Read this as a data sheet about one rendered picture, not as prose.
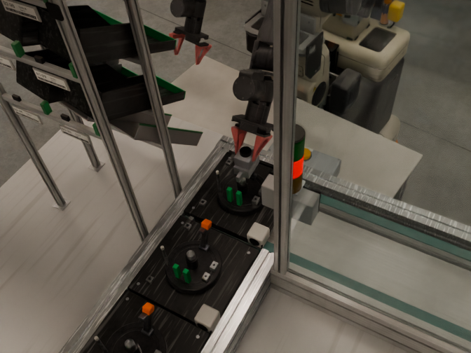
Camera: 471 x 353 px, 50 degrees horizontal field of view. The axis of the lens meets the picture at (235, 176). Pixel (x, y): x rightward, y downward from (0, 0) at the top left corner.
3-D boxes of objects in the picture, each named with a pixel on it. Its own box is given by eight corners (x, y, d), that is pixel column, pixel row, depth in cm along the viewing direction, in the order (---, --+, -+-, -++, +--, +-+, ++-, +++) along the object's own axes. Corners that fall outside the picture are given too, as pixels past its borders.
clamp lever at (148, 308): (146, 325, 115) (147, 300, 111) (153, 328, 114) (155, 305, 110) (136, 335, 112) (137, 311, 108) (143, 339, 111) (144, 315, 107)
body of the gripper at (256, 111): (267, 135, 122) (275, 106, 120) (230, 122, 126) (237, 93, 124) (275, 132, 128) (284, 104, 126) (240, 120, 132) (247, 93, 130)
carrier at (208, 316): (181, 218, 138) (174, 190, 129) (259, 253, 130) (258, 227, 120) (128, 291, 126) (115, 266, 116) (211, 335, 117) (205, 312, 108)
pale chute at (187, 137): (165, 127, 156) (170, 113, 155) (197, 146, 150) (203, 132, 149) (99, 118, 131) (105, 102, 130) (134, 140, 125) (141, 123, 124)
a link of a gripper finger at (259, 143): (256, 166, 125) (265, 129, 122) (230, 157, 127) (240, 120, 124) (265, 162, 131) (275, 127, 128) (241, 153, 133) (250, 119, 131)
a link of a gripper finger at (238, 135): (249, 163, 125) (258, 127, 123) (223, 154, 128) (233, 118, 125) (258, 160, 131) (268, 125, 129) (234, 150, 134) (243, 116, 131)
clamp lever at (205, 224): (202, 241, 128) (205, 218, 124) (209, 245, 127) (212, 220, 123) (195, 249, 125) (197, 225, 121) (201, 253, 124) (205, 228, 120)
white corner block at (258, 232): (254, 229, 135) (254, 220, 132) (270, 236, 133) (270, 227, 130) (246, 243, 132) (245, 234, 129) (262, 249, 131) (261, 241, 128)
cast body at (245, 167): (244, 156, 135) (243, 139, 130) (259, 162, 134) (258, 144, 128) (230, 179, 131) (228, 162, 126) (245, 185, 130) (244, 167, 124)
